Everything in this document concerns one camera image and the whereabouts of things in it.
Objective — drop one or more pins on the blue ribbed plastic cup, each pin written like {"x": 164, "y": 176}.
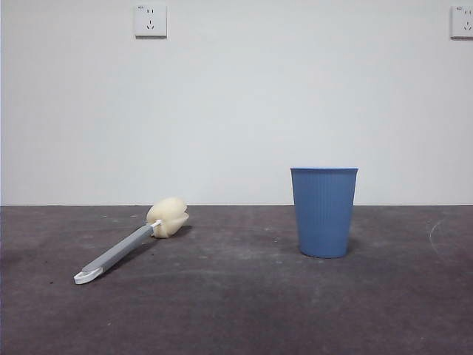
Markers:
{"x": 323, "y": 214}

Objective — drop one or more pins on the white wall socket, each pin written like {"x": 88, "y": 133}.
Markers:
{"x": 150, "y": 20}
{"x": 462, "y": 22}

